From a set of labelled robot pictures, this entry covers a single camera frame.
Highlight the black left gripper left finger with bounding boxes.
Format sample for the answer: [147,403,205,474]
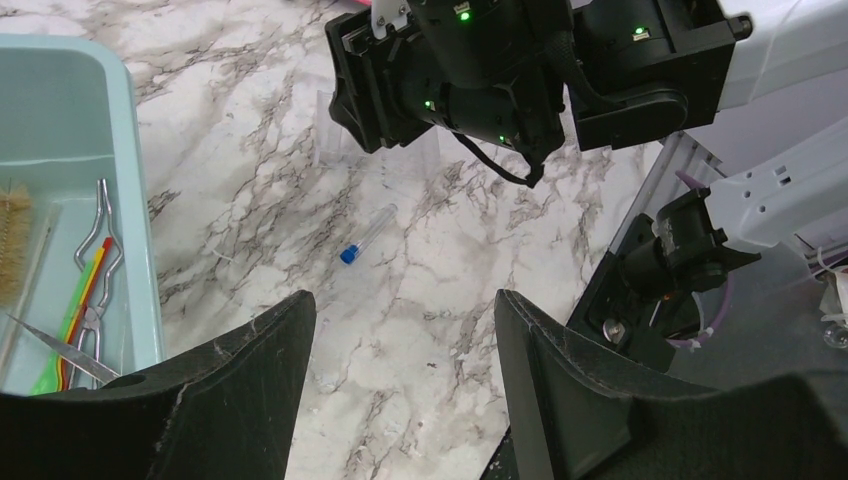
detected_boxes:
[1,290,316,479]

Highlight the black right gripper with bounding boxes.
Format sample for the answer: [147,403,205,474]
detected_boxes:
[325,1,573,165]

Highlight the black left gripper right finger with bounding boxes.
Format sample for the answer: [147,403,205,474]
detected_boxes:
[494,290,847,479]

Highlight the blue capped test tube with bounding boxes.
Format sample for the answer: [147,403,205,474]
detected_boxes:
[339,203,398,265]

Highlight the red yellow green spatula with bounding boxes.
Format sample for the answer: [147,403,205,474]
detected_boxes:
[30,236,113,395]

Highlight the brown test tube brush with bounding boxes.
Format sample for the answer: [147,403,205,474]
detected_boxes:
[1,183,33,307]

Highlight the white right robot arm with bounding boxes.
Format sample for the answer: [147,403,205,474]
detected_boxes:
[325,0,847,188]

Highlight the teal plastic bin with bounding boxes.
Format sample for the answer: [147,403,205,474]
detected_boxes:
[1,34,164,395]

